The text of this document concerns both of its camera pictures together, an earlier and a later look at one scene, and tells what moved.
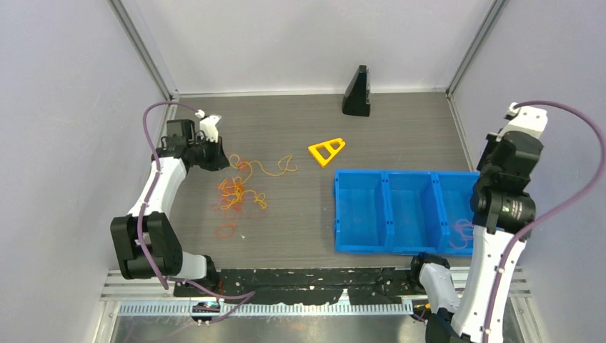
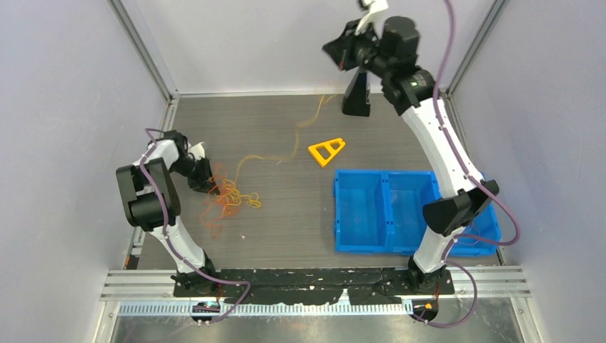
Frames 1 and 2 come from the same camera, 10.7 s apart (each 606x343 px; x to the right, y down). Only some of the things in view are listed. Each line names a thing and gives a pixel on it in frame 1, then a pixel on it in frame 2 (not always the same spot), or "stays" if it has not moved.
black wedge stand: [357, 98] stays
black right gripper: [491, 144] -> [341, 49]
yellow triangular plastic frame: [327, 144] stays
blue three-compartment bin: [404, 212] stays
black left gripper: [219, 160] -> [205, 183]
